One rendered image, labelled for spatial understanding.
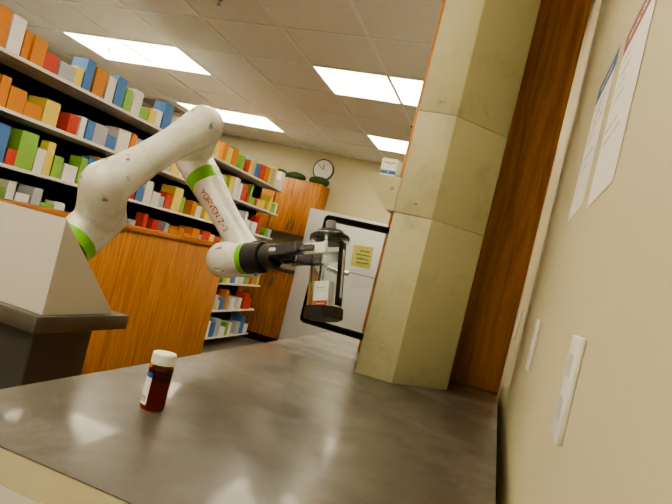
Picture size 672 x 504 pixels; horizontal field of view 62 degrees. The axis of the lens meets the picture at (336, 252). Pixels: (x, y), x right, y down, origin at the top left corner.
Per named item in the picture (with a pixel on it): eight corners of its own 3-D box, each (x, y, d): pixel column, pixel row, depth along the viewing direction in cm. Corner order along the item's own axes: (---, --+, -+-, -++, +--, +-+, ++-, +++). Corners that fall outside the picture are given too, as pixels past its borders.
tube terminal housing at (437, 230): (451, 382, 181) (506, 153, 182) (441, 398, 150) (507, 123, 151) (378, 360, 188) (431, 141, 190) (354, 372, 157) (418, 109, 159)
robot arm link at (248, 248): (255, 280, 164) (236, 272, 156) (259, 242, 167) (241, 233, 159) (272, 279, 161) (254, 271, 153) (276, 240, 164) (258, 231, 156)
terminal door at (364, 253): (376, 345, 188) (404, 230, 188) (298, 321, 200) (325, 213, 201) (376, 344, 188) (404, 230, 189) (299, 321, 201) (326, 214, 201)
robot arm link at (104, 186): (68, 164, 141) (206, 90, 176) (65, 203, 153) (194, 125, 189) (106, 197, 140) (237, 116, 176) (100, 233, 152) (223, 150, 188)
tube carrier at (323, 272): (350, 318, 147) (356, 241, 153) (332, 310, 138) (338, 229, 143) (315, 318, 152) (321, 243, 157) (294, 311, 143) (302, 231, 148)
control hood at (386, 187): (411, 226, 189) (418, 197, 189) (393, 211, 158) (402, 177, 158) (379, 219, 192) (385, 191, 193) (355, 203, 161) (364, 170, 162)
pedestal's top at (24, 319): (-61, 299, 139) (-57, 284, 140) (43, 301, 170) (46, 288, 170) (32, 334, 129) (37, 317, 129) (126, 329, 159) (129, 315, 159)
